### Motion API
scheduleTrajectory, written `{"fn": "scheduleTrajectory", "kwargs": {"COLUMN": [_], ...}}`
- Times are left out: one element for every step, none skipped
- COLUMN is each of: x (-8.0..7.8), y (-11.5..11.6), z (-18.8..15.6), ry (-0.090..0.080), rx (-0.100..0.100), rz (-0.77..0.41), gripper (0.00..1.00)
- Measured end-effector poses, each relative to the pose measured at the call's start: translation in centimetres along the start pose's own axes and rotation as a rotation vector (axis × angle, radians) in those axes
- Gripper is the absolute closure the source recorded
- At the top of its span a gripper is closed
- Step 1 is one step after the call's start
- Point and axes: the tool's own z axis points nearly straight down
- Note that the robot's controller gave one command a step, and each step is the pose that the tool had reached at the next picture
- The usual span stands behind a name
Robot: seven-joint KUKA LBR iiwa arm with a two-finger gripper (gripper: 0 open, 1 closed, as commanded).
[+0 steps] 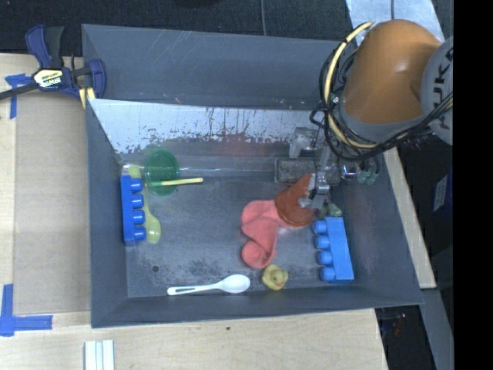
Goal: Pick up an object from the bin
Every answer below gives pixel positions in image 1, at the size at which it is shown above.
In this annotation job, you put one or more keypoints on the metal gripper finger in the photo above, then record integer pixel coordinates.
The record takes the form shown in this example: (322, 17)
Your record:
(322, 185)
(314, 202)

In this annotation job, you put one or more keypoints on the small green toy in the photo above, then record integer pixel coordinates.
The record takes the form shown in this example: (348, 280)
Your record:
(332, 209)

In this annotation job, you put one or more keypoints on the light blue toy brick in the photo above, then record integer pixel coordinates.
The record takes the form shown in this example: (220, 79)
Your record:
(341, 249)

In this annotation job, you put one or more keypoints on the pink cloth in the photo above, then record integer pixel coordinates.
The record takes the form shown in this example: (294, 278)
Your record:
(260, 226)

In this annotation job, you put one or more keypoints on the yellow rubber duck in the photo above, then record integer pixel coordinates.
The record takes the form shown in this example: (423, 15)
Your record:
(274, 277)

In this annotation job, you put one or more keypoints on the grey metal bin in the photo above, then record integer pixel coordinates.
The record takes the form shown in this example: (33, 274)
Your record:
(215, 226)

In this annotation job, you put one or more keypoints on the yellow stick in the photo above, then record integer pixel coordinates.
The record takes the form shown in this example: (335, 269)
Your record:
(185, 181)

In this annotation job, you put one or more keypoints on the white plastic spoon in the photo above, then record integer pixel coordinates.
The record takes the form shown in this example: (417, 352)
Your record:
(231, 284)

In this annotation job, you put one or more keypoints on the green plastic cup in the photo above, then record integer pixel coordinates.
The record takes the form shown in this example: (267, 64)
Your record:
(161, 168)

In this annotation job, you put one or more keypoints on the dark blue toy brick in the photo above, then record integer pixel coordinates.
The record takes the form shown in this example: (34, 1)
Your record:
(129, 210)

